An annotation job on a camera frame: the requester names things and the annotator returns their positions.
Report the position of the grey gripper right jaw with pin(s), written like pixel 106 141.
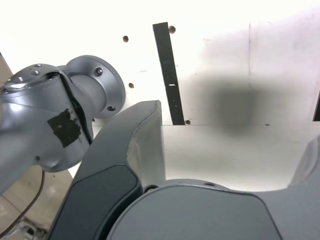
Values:
pixel 200 215

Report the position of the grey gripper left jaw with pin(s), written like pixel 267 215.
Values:
pixel 117 140

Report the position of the black tape strip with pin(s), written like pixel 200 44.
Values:
pixel 167 70

